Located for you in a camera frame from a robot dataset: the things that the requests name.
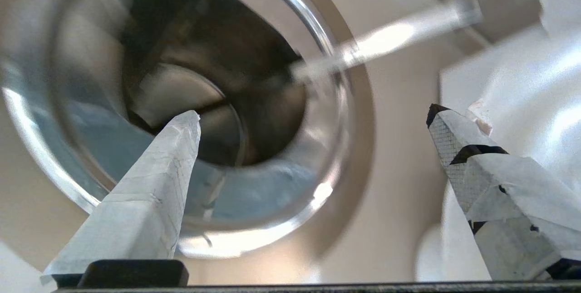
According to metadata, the steel lid with black knob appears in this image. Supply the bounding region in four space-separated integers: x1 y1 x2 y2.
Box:
0 0 352 257

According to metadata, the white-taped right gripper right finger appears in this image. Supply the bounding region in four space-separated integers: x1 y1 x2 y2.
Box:
426 100 581 281

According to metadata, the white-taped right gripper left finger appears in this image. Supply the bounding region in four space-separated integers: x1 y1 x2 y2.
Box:
41 110 202 284

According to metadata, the steel soup pot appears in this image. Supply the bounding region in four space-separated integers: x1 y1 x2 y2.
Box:
120 0 311 169

